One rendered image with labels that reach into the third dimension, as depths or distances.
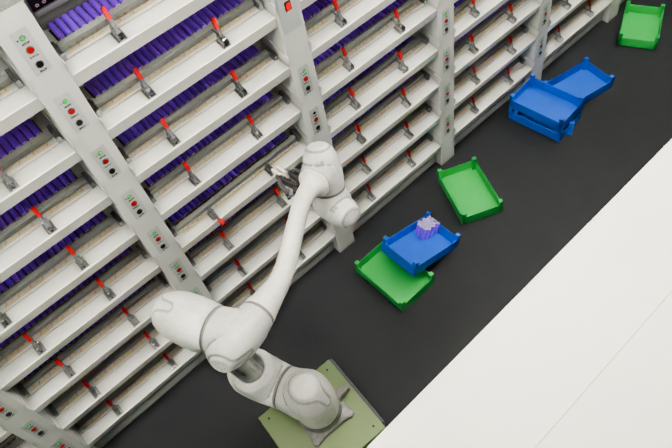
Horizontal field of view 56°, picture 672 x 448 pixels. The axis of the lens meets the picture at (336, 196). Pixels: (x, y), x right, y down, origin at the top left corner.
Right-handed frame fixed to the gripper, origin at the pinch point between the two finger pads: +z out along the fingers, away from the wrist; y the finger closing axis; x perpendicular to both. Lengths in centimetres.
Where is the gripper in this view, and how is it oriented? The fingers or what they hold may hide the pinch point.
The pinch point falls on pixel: (280, 173)
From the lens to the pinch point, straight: 228.6
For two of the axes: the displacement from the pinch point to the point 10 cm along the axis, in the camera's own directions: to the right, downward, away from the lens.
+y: 7.3, -6.0, 3.2
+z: -6.0, -3.6, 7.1
